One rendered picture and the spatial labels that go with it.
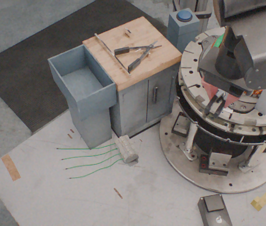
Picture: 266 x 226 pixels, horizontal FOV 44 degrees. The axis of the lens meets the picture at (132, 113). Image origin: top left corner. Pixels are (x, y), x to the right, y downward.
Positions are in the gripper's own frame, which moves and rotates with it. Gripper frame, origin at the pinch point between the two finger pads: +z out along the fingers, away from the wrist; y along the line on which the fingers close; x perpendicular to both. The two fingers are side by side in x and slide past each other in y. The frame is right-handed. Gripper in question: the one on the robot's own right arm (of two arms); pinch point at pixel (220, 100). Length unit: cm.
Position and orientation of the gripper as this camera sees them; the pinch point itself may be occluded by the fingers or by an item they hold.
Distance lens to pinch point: 66.5
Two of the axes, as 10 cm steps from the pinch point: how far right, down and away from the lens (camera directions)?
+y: 8.2, 4.7, -3.4
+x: 5.8, -6.5, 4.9
